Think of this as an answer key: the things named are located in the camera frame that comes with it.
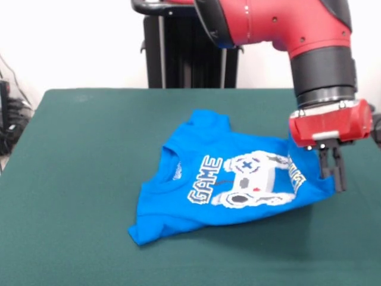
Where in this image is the blue t-shirt with white print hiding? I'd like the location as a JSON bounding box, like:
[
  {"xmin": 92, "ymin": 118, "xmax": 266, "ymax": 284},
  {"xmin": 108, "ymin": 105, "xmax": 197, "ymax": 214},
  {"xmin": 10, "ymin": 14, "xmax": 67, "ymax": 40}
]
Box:
[{"xmin": 127, "ymin": 108, "xmax": 336, "ymax": 247}]

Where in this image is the black electronics box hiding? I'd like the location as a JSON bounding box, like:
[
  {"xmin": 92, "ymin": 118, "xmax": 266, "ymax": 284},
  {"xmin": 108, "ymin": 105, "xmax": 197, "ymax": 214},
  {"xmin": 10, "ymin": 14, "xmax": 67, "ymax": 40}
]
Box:
[{"xmin": 0, "ymin": 79, "xmax": 13, "ymax": 130}]

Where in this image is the thin grey cable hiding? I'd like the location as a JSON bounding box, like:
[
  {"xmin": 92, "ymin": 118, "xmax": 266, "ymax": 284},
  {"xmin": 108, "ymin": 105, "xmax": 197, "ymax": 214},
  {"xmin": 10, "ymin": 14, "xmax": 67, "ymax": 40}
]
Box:
[{"xmin": 0, "ymin": 54, "xmax": 33, "ymax": 108}]

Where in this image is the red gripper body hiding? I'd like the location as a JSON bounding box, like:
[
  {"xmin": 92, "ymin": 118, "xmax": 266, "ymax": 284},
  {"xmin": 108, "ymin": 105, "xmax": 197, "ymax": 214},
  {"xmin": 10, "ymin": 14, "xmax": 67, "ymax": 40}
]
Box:
[{"xmin": 288, "ymin": 98, "xmax": 374, "ymax": 151}]

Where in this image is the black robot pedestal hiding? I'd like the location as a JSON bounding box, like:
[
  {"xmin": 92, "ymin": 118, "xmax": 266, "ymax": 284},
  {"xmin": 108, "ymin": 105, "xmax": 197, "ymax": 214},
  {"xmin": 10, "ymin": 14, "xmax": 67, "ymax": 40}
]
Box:
[{"xmin": 130, "ymin": 0, "xmax": 245, "ymax": 89}]

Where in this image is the dark green table cloth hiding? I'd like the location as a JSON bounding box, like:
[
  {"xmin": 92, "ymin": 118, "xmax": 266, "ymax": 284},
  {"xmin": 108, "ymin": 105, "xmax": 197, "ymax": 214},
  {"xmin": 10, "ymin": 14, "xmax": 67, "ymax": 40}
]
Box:
[{"xmin": 0, "ymin": 88, "xmax": 381, "ymax": 286}]

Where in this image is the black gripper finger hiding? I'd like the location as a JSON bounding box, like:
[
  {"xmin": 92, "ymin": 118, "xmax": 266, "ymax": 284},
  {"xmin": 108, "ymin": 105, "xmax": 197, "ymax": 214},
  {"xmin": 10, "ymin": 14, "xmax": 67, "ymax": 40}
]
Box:
[
  {"xmin": 331, "ymin": 142, "xmax": 348, "ymax": 194},
  {"xmin": 317, "ymin": 143, "xmax": 336, "ymax": 180}
]

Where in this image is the black cable tangle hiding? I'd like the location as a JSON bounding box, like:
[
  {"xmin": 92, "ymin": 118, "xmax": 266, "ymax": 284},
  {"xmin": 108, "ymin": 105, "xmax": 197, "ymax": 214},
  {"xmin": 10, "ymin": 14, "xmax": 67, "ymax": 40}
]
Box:
[{"xmin": 0, "ymin": 98, "xmax": 35, "ymax": 156}]

